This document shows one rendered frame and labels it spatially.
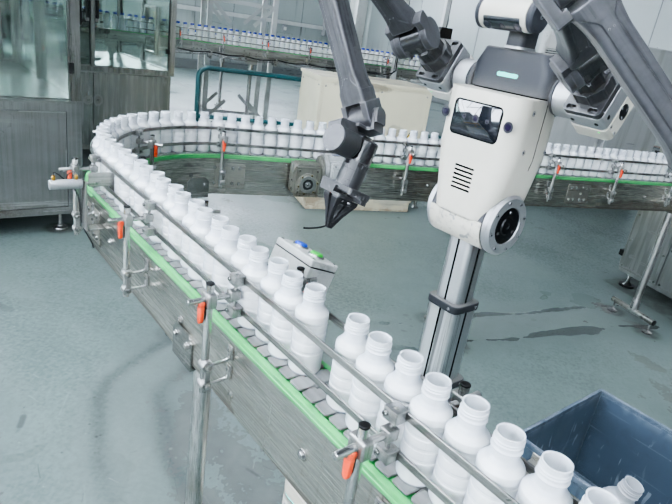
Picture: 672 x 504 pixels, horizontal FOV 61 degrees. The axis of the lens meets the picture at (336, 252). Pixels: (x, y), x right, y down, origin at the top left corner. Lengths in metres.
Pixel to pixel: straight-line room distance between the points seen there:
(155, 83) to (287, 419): 5.48
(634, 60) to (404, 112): 4.52
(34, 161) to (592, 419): 3.56
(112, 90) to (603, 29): 5.58
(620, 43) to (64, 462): 2.13
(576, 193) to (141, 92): 4.36
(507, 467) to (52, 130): 3.70
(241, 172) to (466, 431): 1.99
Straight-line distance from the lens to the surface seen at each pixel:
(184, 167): 2.51
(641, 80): 0.91
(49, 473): 2.36
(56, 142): 4.13
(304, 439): 1.01
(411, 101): 5.37
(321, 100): 5.04
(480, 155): 1.41
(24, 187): 4.17
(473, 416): 0.77
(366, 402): 0.89
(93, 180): 1.81
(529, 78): 1.45
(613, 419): 1.39
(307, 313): 0.98
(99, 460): 2.37
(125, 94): 6.22
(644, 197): 3.91
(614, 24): 0.88
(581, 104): 1.34
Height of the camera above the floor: 1.58
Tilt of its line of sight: 21 degrees down
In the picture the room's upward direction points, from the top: 9 degrees clockwise
